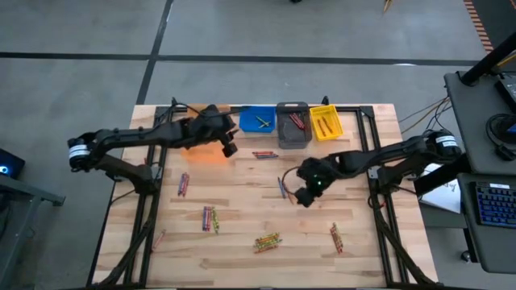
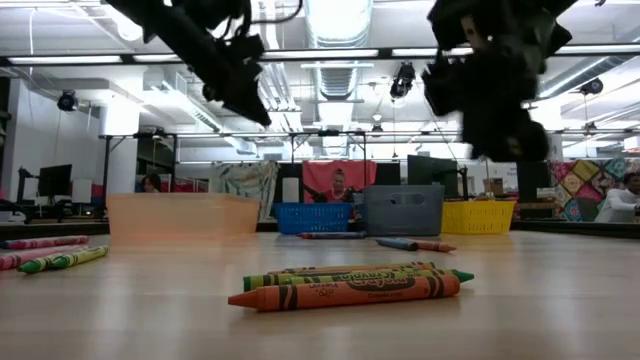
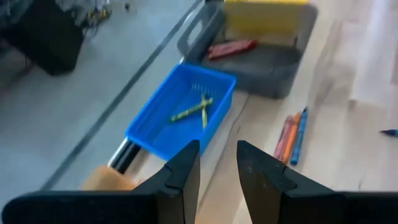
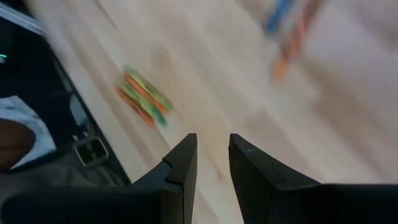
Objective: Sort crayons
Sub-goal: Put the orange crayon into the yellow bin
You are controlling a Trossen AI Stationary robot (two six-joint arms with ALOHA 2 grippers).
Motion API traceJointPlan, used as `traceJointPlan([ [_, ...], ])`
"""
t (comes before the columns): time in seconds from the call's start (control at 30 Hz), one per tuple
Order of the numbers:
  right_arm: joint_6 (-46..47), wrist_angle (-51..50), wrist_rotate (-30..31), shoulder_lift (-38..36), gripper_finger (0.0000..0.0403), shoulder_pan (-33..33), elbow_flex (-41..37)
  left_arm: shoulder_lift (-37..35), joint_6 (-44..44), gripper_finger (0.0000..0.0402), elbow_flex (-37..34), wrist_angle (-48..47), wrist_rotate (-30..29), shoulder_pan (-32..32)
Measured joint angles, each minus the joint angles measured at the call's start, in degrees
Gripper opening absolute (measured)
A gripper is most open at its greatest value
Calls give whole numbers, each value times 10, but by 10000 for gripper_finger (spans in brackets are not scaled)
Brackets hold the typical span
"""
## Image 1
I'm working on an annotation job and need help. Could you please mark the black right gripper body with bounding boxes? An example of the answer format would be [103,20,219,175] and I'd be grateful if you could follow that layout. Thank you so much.
[297,157,339,193]

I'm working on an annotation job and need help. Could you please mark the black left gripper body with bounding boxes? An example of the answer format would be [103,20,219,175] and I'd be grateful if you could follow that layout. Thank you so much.
[185,103,238,147]

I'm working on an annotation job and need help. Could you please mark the orange translucent plastic bin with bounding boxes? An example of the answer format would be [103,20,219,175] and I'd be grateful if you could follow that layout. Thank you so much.
[181,103,232,163]

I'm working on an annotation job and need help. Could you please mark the blue plastic basket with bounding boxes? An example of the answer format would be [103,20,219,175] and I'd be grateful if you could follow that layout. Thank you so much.
[238,105,277,135]

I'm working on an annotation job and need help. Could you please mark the grey plastic bin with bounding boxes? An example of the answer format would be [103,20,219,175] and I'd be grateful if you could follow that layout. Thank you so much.
[276,101,314,150]

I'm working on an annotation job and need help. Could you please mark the yellow plastic basket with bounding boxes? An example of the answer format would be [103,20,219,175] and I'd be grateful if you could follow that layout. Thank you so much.
[309,104,345,143]

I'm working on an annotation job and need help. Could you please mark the black desk support beam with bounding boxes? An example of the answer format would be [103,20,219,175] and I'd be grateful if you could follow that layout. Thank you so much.
[414,160,472,198]

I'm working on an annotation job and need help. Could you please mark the white paper sheet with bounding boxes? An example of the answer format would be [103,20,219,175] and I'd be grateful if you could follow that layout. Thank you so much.
[418,163,463,214]

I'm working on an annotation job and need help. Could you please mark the grey desk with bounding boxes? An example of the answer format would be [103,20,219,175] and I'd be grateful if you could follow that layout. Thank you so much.
[443,71,516,176]

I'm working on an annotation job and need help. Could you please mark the blue backlit keyboard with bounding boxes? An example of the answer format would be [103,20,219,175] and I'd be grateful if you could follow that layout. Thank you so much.
[474,181,516,230]

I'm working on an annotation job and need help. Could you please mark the black headphones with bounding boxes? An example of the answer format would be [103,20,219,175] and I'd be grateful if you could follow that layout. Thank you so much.
[485,113,516,162]

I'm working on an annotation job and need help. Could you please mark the grey metal cart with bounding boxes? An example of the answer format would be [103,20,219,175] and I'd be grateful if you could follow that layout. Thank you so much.
[0,175,67,290]

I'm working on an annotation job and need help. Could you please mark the grey keyboard tray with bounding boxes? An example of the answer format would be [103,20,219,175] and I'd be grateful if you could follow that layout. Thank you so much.
[457,172,516,275]

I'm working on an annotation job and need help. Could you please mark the black pole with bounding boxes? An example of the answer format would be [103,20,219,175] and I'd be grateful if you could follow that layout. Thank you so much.
[460,31,516,87]

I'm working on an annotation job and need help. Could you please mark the black box with blue light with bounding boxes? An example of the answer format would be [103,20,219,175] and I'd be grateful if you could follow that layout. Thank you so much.
[0,147,27,180]

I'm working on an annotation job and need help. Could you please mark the black laptop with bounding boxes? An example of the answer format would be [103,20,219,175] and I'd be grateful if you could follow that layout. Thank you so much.
[494,72,516,114]

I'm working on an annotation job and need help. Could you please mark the black floor mat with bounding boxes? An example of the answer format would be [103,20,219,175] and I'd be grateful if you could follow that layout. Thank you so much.
[472,0,516,52]

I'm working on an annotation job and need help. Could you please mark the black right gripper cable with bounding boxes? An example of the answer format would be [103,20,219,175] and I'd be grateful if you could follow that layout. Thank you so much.
[281,166,302,194]

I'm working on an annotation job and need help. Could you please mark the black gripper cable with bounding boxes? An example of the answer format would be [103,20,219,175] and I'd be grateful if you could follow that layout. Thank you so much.
[163,97,243,122]
[281,166,302,194]

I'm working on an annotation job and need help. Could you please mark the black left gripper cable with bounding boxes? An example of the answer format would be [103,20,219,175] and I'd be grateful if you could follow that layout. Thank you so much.
[163,97,243,122]

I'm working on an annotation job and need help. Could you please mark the black aluminium table frame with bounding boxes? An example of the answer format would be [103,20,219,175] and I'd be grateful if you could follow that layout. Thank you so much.
[91,96,440,290]

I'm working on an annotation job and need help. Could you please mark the yellow cable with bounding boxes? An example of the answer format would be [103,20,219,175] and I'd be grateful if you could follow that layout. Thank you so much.
[401,96,451,135]

